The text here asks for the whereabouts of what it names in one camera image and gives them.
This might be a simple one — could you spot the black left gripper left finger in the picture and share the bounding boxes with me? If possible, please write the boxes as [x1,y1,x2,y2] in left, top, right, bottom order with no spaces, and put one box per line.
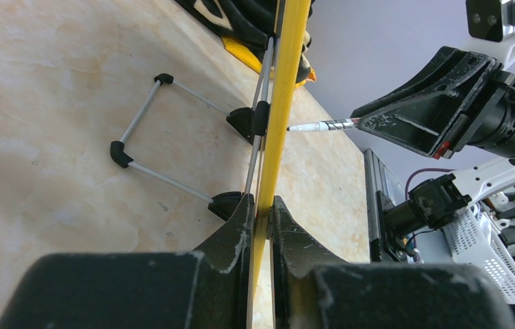
[0,195,255,328]

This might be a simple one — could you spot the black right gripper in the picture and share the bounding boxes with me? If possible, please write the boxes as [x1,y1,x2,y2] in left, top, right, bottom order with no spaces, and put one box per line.
[351,47,515,165]

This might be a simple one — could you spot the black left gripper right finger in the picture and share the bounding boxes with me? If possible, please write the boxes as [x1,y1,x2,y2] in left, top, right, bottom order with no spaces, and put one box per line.
[270,196,515,328]

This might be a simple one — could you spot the white marker pen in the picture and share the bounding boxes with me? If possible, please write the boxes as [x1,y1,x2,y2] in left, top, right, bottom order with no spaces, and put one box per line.
[286,118,360,132]

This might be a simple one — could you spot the yellow framed whiteboard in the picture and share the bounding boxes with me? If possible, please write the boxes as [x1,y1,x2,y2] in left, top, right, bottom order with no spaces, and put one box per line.
[250,1,312,297]

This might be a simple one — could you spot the yellow cloth under blanket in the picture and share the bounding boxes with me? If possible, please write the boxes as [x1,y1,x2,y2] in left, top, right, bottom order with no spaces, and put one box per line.
[221,37,317,88]

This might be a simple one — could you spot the black floral blanket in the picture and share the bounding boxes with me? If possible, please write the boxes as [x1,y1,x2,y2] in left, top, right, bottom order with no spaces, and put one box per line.
[173,0,317,83]

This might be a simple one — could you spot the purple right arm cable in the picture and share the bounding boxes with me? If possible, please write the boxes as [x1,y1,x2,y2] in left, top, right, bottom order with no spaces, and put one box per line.
[405,168,455,196]

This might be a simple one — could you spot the metal whiteboard stand frame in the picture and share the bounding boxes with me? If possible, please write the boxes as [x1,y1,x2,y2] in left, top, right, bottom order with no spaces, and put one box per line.
[108,36,276,221]

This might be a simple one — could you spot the aluminium frame rail right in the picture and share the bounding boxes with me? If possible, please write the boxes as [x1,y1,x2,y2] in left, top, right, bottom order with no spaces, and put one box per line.
[363,149,407,263]

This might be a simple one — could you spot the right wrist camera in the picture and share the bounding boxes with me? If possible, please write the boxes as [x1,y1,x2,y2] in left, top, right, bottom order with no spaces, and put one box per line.
[462,0,515,69]

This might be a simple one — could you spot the white perforated cable tray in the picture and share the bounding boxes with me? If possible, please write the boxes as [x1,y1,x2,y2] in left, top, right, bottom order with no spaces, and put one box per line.
[442,208,515,305]

